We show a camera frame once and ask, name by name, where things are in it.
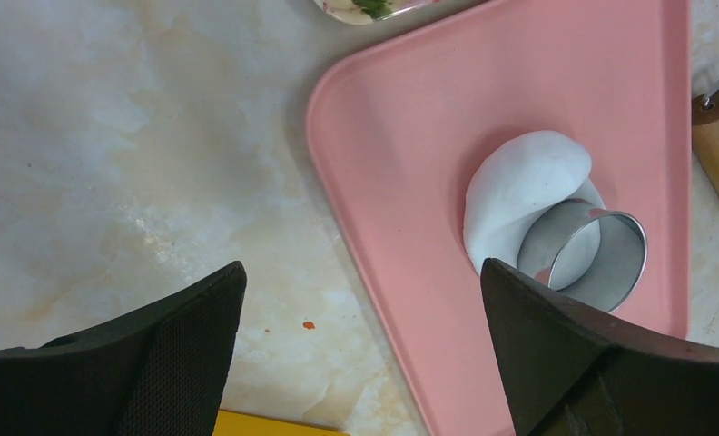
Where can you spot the white dough ball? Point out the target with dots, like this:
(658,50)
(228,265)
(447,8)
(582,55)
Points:
(515,185)

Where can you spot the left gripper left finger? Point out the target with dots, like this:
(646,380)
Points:
(158,370)

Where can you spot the pink plastic tray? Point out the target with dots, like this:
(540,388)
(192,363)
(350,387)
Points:
(397,131)

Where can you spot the yellow multicolour toy block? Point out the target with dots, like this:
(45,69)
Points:
(232,424)

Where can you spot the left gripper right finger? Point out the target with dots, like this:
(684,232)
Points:
(570,369)

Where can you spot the floral yellow tray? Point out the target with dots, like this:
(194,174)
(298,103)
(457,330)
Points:
(364,12)

